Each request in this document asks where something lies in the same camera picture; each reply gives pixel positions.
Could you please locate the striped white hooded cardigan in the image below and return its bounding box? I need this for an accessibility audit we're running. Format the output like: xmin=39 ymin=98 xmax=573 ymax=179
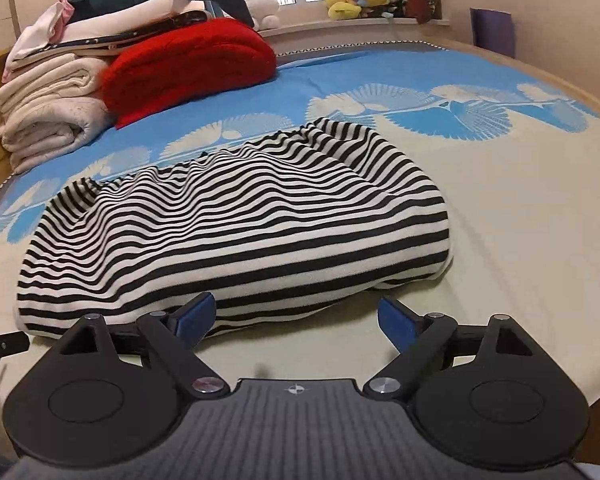
xmin=15 ymin=118 xmax=452 ymax=337

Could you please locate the blue patterned bed sheet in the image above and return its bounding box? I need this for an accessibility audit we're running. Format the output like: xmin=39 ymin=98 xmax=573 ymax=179
xmin=0 ymin=44 xmax=600 ymax=400

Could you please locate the cream folded blanket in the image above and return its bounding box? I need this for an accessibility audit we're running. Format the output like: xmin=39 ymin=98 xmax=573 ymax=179
xmin=0 ymin=54 xmax=114 ymax=174

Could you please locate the red folded blanket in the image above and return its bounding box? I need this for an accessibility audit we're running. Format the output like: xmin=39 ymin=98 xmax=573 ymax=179
xmin=100 ymin=18 xmax=277 ymax=129

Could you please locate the purple box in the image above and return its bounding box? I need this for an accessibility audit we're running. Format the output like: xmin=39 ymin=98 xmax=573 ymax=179
xmin=470 ymin=8 xmax=516 ymax=58

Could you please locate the white folded quilt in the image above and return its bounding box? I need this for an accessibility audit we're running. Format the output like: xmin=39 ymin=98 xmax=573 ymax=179
xmin=2 ymin=0 xmax=204 ymax=82

